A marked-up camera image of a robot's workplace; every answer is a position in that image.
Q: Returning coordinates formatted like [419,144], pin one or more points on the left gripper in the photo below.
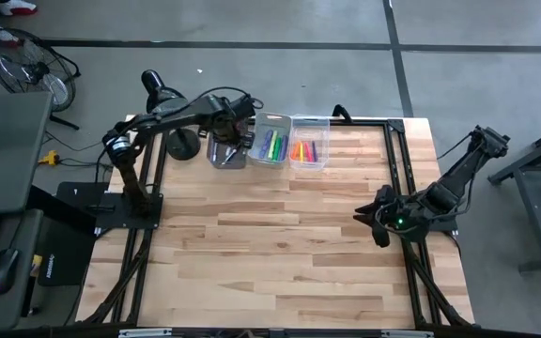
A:
[226,127]

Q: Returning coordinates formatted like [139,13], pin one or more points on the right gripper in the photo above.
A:
[383,216]

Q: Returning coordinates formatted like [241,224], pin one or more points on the green and white marker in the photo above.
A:
[214,150]

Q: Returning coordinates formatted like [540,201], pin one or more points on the light green highlighter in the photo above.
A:
[273,144]

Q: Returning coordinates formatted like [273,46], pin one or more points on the orange highlighter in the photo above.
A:
[295,151]

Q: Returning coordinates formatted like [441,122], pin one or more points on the yellow highlighter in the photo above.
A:
[301,151]

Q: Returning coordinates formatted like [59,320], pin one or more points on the pink highlighter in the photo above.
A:
[307,152]

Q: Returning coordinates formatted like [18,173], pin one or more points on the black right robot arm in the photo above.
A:
[458,178]

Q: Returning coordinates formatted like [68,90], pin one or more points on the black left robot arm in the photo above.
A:
[172,115]

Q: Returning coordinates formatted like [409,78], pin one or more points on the smoky dark translucent bin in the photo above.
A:
[219,163]

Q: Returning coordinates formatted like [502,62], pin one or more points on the opaque light grey bin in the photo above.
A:
[257,158]

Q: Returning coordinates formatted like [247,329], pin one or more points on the black desk lamp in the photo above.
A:
[183,145]

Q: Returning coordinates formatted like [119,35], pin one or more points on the clear plastic bin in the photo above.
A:
[323,136]

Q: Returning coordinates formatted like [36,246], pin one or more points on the yellow power plug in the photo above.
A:
[51,158]

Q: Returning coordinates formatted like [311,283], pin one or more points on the black pad with logo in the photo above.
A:
[66,253]

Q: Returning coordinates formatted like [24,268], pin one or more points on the black floor fan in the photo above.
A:
[31,70]

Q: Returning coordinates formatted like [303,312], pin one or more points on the grey laptop computer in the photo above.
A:
[7,150]

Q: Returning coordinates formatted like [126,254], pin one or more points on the person's shoe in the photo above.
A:
[4,36]
[14,5]

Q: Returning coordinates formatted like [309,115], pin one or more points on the black computer mouse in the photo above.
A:
[3,270]

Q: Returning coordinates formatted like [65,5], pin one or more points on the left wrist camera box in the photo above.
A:
[244,107]

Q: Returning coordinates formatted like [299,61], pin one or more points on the black aluminium table frame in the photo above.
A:
[360,122]

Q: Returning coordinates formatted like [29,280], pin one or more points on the silver metal bracket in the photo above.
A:
[406,333]
[144,333]

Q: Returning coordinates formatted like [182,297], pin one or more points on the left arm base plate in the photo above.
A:
[111,218]

